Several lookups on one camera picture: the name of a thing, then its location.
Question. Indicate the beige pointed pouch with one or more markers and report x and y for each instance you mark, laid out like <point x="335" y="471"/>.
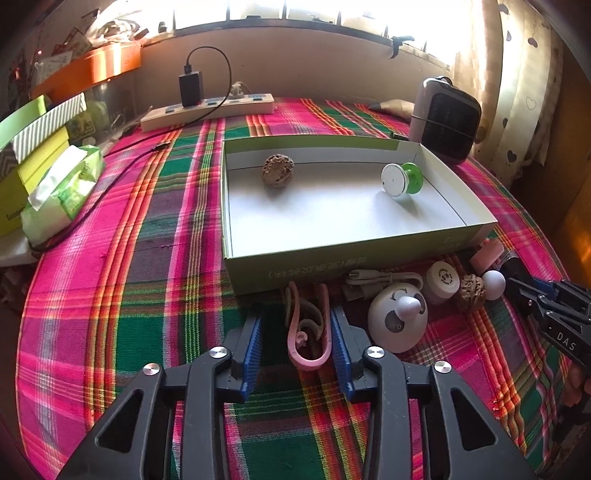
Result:
<point x="395" y="108"/>

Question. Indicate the heart print curtain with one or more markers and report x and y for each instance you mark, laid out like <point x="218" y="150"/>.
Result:
<point x="521" y="92"/>

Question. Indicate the small white round jar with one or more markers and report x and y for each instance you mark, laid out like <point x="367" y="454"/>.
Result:
<point x="441" y="281"/>

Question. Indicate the brown walnut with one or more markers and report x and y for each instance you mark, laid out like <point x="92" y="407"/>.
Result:
<point x="471" y="293"/>
<point x="278" y="170"/>

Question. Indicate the person's right hand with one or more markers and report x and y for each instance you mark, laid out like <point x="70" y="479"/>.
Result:
<point x="576" y="383"/>

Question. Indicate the green and white spool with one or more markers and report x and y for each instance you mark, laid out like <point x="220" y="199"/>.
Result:
<point x="395" y="181"/>

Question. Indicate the yellow-green cardboard box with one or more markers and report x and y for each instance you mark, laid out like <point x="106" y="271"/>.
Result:
<point x="11" y="194"/>

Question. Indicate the black charger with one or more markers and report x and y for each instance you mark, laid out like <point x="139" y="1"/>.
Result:
<point x="190" y="90"/>

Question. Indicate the orange box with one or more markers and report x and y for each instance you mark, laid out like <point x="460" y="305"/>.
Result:
<point x="92" y="67"/>

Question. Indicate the white plug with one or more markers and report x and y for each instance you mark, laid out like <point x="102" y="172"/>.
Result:
<point x="237" y="91"/>

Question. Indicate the beige power strip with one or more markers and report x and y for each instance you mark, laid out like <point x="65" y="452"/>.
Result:
<point x="161" y="117"/>

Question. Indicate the grey desktop fan heater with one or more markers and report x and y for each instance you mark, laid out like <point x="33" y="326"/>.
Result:
<point x="445" y="122"/>

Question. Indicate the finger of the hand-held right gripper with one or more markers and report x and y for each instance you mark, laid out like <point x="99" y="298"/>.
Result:
<point x="524" y="295"/>
<point x="545" y="286"/>

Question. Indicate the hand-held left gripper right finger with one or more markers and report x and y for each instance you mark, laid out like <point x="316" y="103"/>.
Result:
<point x="340" y="355"/>

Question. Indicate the round panda toy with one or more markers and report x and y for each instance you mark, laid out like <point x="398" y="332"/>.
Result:
<point x="392" y="323"/>

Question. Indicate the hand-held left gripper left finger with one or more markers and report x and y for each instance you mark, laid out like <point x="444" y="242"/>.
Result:
<point x="251" y="350"/>

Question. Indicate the green tissue pack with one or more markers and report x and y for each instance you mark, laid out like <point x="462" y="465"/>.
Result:
<point x="64" y="194"/>

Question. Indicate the black rectangular device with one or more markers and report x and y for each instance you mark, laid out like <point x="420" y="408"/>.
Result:
<point x="511" y="265"/>

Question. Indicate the plaid tablecloth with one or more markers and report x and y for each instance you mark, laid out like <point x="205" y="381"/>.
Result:
<point x="138" y="277"/>

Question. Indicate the white ball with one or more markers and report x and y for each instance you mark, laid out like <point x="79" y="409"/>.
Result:
<point x="494" y="285"/>

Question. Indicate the striped grey box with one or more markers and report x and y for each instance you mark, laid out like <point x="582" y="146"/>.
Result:
<point x="46" y="124"/>

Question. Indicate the wooden cabinet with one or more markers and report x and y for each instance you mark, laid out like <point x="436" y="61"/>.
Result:
<point x="570" y="184"/>

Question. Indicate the pink curved clip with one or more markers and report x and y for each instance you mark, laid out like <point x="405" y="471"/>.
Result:
<point x="304" y="360"/>

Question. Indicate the green and white cardboard box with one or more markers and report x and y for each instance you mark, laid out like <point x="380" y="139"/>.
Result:
<point x="323" y="217"/>

